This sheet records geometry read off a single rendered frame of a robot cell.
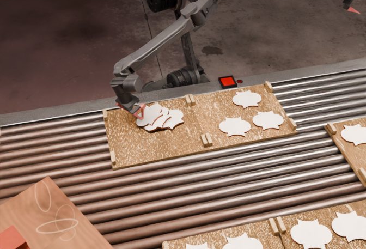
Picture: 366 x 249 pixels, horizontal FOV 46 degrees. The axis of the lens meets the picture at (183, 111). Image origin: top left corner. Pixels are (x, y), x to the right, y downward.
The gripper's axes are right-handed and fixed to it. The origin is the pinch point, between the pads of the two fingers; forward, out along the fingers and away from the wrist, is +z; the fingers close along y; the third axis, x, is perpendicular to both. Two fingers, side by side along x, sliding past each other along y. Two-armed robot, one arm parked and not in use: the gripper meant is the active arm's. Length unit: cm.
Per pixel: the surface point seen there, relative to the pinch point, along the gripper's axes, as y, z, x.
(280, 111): -34, 29, -49
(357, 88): -47, 45, -91
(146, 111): 2.9, 5.7, -6.2
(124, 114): 11.1, 4.8, 1.0
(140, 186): -24.0, 9.2, 21.7
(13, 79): 211, 55, 8
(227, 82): -3, 22, -49
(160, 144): -13.7, 10.3, 1.9
